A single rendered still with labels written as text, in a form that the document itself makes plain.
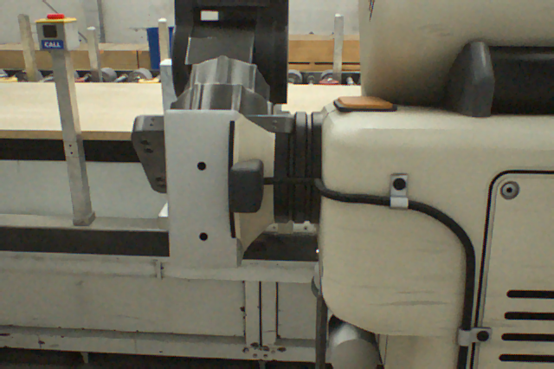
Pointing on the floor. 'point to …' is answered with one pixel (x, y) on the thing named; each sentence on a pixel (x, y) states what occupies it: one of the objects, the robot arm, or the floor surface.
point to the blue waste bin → (157, 46)
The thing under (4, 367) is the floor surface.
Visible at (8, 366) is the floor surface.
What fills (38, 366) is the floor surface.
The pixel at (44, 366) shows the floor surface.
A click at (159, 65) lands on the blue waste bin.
